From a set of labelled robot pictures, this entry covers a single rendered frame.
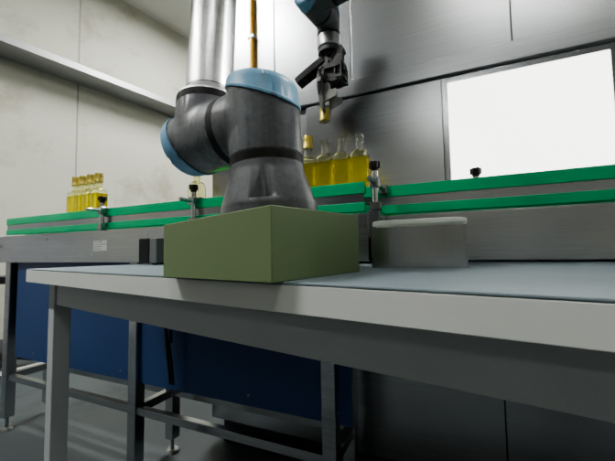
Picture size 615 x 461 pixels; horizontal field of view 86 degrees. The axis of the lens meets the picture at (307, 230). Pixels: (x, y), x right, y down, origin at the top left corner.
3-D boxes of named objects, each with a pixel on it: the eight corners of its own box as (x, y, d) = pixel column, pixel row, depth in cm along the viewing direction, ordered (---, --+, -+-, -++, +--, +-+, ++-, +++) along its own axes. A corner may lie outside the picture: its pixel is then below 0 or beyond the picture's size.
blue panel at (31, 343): (369, 399, 101) (365, 259, 103) (352, 428, 84) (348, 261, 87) (57, 346, 166) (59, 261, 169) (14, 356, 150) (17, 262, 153)
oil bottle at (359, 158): (372, 219, 101) (371, 150, 103) (368, 217, 96) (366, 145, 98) (355, 219, 104) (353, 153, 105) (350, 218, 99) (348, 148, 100)
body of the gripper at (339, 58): (340, 77, 101) (339, 39, 102) (315, 83, 105) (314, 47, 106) (348, 88, 108) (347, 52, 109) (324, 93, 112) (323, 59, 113)
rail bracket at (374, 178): (389, 213, 93) (388, 169, 93) (376, 207, 77) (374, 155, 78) (379, 214, 94) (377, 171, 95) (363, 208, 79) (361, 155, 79)
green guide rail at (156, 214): (366, 211, 87) (365, 181, 87) (365, 211, 86) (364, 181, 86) (8, 235, 159) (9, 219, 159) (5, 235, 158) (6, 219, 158)
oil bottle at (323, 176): (338, 220, 107) (336, 155, 108) (331, 219, 101) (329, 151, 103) (321, 221, 109) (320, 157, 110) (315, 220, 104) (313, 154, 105)
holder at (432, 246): (465, 262, 83) (463, 230, 83) (468, 268, 58) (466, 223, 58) (394, 262, 90) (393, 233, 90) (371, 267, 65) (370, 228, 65)
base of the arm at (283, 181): (262, 211, 41) (257, 134, 42) (202, 224, 52) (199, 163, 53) (338, 216, 52) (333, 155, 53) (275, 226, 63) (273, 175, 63)
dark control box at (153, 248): (176, 263, 110) (176, 238, 110) (156, 264, 102) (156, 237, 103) (157, 263, 113) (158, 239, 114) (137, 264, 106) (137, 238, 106)
